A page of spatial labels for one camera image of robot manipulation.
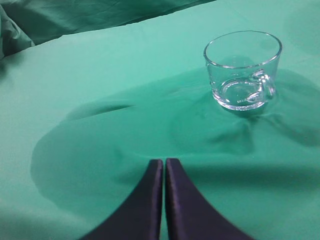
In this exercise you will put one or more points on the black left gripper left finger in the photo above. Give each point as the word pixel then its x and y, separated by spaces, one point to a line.
pixel 139 216

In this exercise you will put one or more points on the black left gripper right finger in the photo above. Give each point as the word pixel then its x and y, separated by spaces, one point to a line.
pixel 189 216

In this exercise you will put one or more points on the green tablecloth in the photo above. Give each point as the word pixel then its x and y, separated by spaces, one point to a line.
pixel 81 116

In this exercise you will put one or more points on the clear glass mug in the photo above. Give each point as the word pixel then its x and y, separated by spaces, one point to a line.
pixel 242 68

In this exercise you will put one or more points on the green backdrop cloth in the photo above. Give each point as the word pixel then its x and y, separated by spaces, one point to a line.
pixel 27 23

